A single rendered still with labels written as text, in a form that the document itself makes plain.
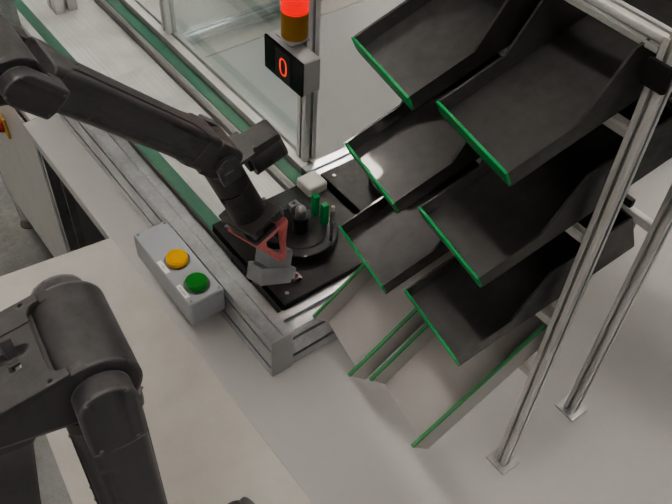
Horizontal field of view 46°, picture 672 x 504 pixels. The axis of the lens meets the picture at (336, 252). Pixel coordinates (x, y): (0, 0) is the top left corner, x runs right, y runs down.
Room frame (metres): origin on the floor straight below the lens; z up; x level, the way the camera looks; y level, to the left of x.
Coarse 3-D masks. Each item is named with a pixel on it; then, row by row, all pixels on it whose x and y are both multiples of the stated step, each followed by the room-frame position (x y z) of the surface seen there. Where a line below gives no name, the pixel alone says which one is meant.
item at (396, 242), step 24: (432, 192) 0.87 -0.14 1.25; (360, 216) 0.84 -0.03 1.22; (384, 216) 0.84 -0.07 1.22; (408, 216) 0.83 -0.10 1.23; (360, 240) 0.81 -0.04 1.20; (384, 240) 0.80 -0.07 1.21; (408, 240) 0.79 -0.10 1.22; (432, 240) 0.78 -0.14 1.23; (384, 264) 0.76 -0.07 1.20; (408, 264) 0.75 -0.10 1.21; (384, 288) 0.71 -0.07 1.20
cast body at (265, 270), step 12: (276, 240) 0.90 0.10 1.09; (288, 252) 0.88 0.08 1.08; (252, 264) 0.86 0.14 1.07; (264, 264) 0.86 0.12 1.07; (276, 264) 0.86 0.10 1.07; (288, 264) 0.87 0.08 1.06; (252, 276) 0.85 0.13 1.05; (264, 276) 0.84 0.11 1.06; (276, 276) 0.85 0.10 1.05; (288, 276) 0.86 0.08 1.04
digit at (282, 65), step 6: (276, 48) 1.24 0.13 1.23; (276, 54) 1.24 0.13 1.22; (282, 54) 1.23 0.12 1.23; (276, 60) 1.24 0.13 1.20; (282, 60) 1.23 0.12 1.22; (288, 60) 1.22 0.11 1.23; (276, 66) 1.24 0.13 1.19; (282, 66) 1.23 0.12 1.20; (288, 66) 1.22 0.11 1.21; (276, 72) 1.25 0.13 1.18; (282, 72) 1.23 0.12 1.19; (288, 72) 1.22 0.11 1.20; (282, 78) 1.23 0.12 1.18; (288, 78) 1.22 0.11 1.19
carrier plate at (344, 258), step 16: (288, 192) 1.14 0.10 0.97; (336, 208) 1.11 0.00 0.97; (224, 224) 1.04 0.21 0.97; (224, 240) 1.01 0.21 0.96; (240, 240) 1.00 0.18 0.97; (240, 256) 0.96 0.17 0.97; (336, 256) 0.98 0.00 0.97; (352, 256) 0.98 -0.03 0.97; (304, 272) 0.94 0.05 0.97; (320, 272) 0.94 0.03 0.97; (336, 272) 0.94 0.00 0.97; (272, 288) 0.89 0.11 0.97; (288, 288) 0.90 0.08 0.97; (304, 288) 0.90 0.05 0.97; (320, 288) 0.91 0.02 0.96; (288, 304) 0.86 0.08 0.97
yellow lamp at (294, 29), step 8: (288, 16) 1.22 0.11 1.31; (304, 16) 1.23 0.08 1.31; (288, 24) 1.22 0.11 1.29; (296, 24) 1.22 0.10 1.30; (304, 24) 1.23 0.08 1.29; (288, 32) 1.22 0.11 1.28; (296, 32) 1.22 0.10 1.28; (304, 32) 1.23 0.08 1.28; (288, 40) 1.22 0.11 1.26; (296, 40) 1.22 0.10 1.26
